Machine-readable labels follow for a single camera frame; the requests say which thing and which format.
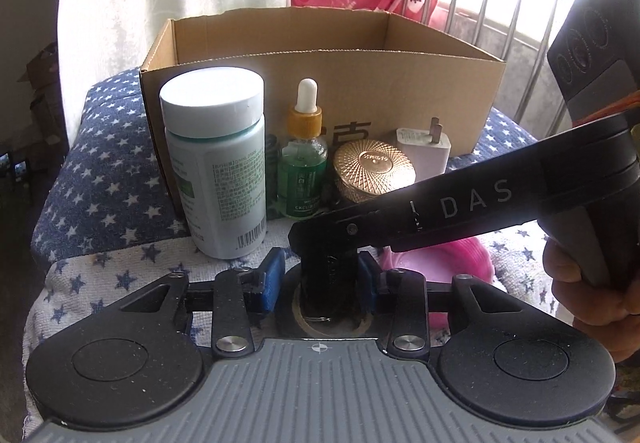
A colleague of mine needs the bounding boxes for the metal window railing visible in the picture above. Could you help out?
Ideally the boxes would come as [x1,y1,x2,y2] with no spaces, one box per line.
[425,0,628,138]

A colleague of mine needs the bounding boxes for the gold patterned cosmetic jar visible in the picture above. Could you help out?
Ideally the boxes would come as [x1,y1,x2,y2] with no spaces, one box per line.
[332,139,417,207]

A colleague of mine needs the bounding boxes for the person's right hand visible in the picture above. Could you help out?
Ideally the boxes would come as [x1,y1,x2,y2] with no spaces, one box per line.
[541,238,640,365]

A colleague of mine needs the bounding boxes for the white pill bottle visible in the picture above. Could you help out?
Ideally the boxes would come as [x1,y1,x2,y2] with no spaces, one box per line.
[159,69,268,260]

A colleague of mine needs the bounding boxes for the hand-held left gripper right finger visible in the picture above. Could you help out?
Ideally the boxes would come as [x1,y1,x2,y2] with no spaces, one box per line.
[356,253,507,359]

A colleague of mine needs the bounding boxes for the white charger plug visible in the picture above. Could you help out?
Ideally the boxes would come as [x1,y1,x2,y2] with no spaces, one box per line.
[395,117,452,184]

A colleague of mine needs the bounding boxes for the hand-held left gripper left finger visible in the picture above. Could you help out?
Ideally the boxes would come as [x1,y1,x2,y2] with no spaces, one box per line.
[119,247,287,359]

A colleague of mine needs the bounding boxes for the green dropper bottle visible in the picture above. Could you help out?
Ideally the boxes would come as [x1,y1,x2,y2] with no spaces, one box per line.
[280,79,330,223]

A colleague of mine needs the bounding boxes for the brown cardboard pile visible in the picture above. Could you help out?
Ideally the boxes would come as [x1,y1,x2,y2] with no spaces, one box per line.
[17,42,68,146]

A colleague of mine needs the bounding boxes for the pink ribbed bowl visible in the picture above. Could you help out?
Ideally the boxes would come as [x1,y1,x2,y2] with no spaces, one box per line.
[375,234,496,330]

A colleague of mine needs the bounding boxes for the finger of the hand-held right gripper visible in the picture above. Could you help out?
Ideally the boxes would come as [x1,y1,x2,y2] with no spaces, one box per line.
[287,195,412,254]

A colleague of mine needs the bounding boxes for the black tape roll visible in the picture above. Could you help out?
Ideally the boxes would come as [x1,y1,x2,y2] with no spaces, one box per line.
[292,290,373,338]

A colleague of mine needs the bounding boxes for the brown cardboard box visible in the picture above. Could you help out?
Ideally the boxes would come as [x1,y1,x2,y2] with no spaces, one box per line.
[139,8,508,225]

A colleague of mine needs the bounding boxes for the blue white star blanket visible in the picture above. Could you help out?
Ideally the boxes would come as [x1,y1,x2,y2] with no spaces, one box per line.
[22,68,640,443]

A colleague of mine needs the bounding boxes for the black key fob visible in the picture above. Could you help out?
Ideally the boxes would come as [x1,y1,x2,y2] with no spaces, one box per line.
[304,243,360,321]

